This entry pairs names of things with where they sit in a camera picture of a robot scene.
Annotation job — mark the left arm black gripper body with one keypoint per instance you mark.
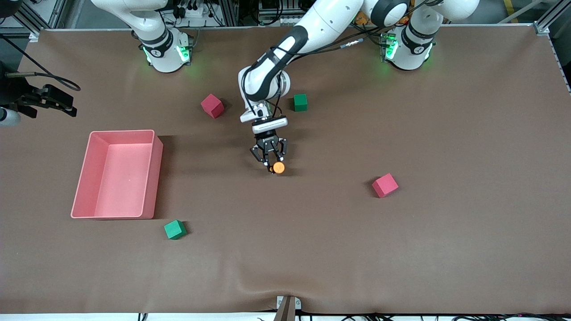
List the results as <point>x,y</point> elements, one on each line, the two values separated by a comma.
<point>266,138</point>

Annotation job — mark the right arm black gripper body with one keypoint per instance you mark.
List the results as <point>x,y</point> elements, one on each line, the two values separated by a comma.
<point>18,91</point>

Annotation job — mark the orange push button black base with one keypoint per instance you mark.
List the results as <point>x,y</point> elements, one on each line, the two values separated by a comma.
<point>279,167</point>

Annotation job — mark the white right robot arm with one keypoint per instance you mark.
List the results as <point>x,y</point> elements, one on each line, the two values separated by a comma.
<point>165,53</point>

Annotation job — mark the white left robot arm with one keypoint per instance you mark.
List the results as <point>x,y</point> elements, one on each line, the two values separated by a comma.
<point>330,22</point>

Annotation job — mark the green foam cube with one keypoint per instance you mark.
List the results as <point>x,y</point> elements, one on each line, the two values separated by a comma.
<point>300,103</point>
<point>175,230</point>

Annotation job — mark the pink foam cube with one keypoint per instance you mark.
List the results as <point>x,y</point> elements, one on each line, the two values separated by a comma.
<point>212,106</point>
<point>385,185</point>

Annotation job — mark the pink plastic tray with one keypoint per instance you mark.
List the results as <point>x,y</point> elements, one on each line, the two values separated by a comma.
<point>120,178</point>

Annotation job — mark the brown table cloth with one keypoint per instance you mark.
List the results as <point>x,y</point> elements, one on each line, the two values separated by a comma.
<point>285,249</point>

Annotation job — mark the white terminal strip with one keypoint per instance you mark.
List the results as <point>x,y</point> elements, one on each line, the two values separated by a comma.
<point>292,21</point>

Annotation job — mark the white power strip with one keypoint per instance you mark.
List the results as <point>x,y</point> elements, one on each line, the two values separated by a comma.
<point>192,11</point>

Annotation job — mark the orange packaged goods pile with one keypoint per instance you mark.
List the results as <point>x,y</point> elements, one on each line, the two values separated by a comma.
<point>363,18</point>

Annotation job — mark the aluminium frame profile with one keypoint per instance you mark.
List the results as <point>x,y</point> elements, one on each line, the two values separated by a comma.
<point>57,11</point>
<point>542,29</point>

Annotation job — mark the metal table edge bracket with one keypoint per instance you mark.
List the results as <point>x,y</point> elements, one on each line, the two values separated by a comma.
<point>287,312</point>

